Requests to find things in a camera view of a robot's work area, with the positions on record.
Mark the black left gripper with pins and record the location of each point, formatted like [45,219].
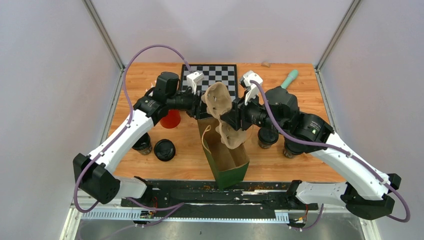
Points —
[198,109]

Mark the clear brown plastic cup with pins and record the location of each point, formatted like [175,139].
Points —
[293,149]

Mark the black lid stack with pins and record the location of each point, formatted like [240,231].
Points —
[164,150]

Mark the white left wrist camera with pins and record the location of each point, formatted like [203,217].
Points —
[193,79]

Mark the small brown wood block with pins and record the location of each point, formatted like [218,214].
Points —
[266,64]

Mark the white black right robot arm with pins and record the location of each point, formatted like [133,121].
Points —
[366,192]

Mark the black cup stack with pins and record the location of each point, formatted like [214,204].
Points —
[143,145]

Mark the mint green handle tool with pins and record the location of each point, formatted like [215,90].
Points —
[289,79]

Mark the green paper bag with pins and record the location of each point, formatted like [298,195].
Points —
[228,166]

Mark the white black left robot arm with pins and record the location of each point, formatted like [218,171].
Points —
[94,172]

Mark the red straw holder cup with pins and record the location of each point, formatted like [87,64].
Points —
[171,120]

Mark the black white chessboard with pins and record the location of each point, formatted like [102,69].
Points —
[213,73]

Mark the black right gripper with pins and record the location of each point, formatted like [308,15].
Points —
[236,117]

